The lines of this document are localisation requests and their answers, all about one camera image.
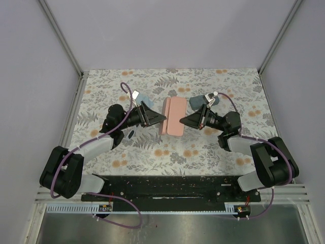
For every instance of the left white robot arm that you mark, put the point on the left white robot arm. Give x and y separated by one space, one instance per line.
63 175

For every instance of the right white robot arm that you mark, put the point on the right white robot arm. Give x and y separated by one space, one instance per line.
274 165

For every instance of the blue-grey glasses case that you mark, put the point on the blue-grey glasses case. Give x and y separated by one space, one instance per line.
197 102

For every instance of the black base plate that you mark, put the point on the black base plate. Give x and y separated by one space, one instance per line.
172 193

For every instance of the right white cable duct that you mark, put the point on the right white cable duct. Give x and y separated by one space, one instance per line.
235 207

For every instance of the left white cable duct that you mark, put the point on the left white cable duct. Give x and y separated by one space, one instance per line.
79 208

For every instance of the white cable duct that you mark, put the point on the white cable duct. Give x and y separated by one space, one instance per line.
235 207
79 208

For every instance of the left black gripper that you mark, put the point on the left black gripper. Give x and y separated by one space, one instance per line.
147 117

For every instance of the blue cloth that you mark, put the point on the blue cloth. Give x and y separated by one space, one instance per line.
144 98

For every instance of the pink glasses case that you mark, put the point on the pink glasses case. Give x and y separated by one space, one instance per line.
174 109

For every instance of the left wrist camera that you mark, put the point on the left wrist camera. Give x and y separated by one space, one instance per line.
135 94

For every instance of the white sunglasses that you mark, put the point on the white sunglasses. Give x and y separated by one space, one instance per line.
130 134

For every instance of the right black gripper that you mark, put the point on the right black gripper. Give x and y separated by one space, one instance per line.
193 120

